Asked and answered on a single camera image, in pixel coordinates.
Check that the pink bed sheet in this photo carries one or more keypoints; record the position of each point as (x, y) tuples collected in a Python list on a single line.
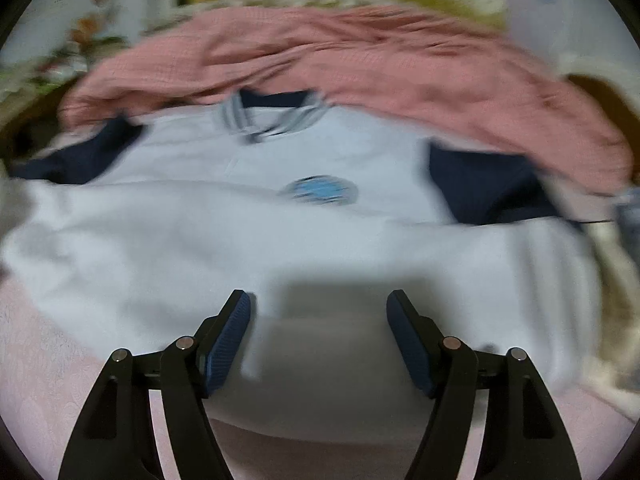
[(50, 360)]

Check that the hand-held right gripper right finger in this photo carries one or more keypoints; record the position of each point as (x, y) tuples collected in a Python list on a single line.
[(415, 345)]

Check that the cream folded garment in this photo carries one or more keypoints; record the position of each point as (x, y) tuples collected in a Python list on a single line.
[(612, 310)]

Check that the pink checked quilt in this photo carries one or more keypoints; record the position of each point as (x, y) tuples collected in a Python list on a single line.
[(375, 60)]

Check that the white and navy jacket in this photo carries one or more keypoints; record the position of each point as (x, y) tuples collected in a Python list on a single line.
[(200, 235)]

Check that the blue plaid shirt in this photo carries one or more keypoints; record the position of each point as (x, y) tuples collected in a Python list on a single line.
[(629, 215)]

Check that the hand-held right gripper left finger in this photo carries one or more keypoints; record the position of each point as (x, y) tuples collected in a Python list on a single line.
[(227, 340)]

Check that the white and brown headboard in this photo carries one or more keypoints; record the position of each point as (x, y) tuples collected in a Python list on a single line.
[(600, 100)]

